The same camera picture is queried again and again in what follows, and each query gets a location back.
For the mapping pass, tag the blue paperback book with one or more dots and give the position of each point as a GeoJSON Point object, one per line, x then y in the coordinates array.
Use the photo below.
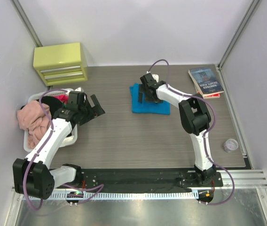
{"type": "Point", "coordinates": [206, 81]}

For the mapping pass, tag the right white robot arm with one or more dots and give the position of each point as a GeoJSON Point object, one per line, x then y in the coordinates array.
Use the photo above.
{"type": "Point", "coordinates": [195, 120]}

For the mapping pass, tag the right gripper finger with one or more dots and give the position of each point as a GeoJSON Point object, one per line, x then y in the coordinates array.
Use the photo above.
{"type": "Point", "coordinates": [141, 92]}
{"type": "Point", "coordinates": [153, 100]}

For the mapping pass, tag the pink garment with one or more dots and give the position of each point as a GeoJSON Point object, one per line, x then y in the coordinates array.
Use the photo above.
{"type": "Point", "coordinates": [32, 119]}

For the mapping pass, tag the yellow green drawer cabinet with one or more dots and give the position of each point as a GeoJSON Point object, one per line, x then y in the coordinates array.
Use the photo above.
{"type": "Point", "coordinates": [60, 64]}

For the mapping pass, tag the blue t shirt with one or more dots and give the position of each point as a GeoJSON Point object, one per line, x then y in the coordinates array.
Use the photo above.
{"type": "Point", "coordinates": [163, 109]}

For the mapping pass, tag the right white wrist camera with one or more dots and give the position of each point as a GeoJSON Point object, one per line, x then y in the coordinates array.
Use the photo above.
{"type": "Point", "coordinates": [155, 76]}

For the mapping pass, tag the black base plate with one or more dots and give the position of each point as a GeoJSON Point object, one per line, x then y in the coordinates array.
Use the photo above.
{"type": "Point", "coordinates": [120, 178]}

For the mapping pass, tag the magenta garment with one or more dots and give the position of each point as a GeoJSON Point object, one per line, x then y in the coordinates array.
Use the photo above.
{"type": "Point", "coordinates": [63, 98]}

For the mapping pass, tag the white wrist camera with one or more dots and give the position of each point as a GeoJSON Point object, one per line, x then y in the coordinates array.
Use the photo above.
{"type": "Point", "coordinates": [155, 76]}
{"type": "Point", "coordinates": [79, 90]}

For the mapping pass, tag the aluminium frame rail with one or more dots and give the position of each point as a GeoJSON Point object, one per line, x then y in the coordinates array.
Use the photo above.
{"type": "Point", "coordinates": [241, 178]}

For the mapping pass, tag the white laundry basket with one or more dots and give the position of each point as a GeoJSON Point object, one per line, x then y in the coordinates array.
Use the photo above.
{"type": "Point", "coordinates": [50, 94]}

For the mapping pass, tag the slotted cable duct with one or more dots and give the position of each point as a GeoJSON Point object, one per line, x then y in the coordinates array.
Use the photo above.
{"type": "Point", "coordinates": [77, 195]}

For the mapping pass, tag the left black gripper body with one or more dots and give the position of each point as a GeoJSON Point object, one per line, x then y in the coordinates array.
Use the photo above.
{"type": "Point", "coordinates": [89, 110]}

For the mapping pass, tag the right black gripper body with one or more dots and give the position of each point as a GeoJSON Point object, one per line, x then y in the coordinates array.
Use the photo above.
{"type": "Point", "coordinates": [145, 92]}

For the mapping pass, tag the white garment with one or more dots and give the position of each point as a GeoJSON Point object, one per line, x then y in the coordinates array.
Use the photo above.
{"type": "Point", "coordinates": [69, 140]}

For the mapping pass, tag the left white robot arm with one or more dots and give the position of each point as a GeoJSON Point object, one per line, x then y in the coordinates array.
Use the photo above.
{"type": "Point", "coordinates": [32, 175]}

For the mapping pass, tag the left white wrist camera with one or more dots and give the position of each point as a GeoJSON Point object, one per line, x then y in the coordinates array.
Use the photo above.
{"type": "Point", "coordinates": [79, 90]}

